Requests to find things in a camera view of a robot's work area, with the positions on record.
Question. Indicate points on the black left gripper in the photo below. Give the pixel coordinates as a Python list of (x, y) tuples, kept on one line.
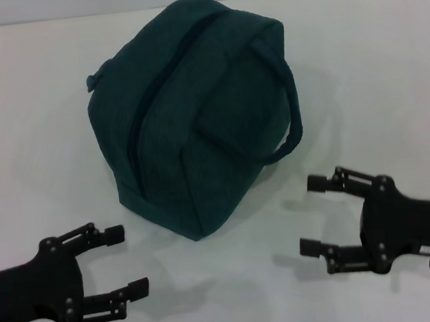
[(32, 294)]

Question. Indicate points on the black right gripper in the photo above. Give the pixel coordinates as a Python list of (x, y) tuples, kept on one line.
[(412, 224)]

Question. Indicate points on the dark teal insulated lunch bag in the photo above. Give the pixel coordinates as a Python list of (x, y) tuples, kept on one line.
[(195, 124)]

